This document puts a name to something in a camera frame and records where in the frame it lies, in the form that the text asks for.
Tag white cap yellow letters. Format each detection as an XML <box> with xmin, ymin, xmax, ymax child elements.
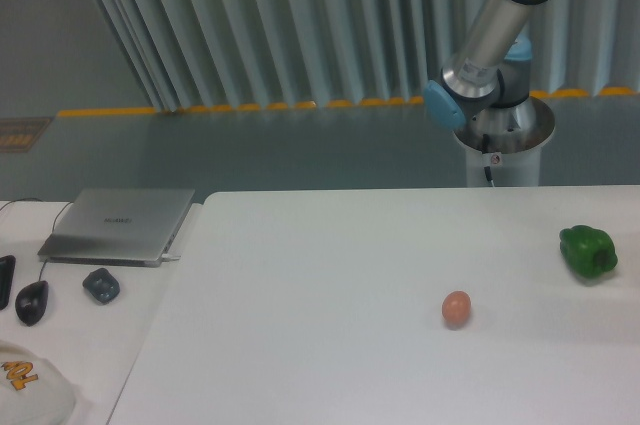
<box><xmin>1</xmin><ymin>341</ymin><xmax>76</xmax><ymax>424</ymax></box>

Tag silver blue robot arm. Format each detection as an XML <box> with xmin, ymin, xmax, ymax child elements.
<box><xmin>423</xmin><ymin>0</ymin><xmax>555</xmax><ymax>153</ymax></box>

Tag green bell pepper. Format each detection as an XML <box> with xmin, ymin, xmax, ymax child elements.
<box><xmin>559</xmin><ymin>225</ymin><xmax>618</xmax><ymax>280</ymax></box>

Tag brown floor sign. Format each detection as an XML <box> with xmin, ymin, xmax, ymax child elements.
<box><xmin>1</xmin><ymin>117</ymin><xmax>53</xmax><ymax>153</ymax></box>

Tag black computer mouse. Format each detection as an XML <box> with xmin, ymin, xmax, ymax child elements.
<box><xmin>15</xmin><ymin>280</ymin><xmax>49</xmax><ymax>326</ymax></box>

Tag black mouse cable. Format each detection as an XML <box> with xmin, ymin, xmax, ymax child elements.
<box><xmin>0</xmin><ymin>197</ymin><xmax>75</xmax><ymax>284</ymax></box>

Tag white corrugated partition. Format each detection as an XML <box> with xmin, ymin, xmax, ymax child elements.
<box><xmin>67</xmin><ymin>0</ymin><xmax>640</xmax><ymax>113</ymax></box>

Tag black flat device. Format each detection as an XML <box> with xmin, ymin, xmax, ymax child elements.
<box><xmin>0</xmin><ymin>255</ymin><xmax>16</xmax><ymax>310</ymax></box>

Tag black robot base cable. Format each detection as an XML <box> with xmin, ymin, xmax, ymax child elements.
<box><xmin>480</xmin><ymin>133</ymin><xmax>496</xmax><ymax>188</ymax></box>

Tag silver closed laptop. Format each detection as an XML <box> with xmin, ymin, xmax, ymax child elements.
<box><xmin>38</xmin><ymin>188</ymin><xmax>195</xmax><ymax>267</ymax></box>

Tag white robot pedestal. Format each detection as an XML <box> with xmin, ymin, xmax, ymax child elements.
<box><xmin>454</xmin><ymin>98</ymin><xmax>555</xmax><ymax>187</ymax></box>

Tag brown egg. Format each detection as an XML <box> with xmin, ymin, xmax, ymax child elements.
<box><xmin>441</xmin><ymin>290</ymin><xmax>472</xmax><ymax>329</ymax></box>

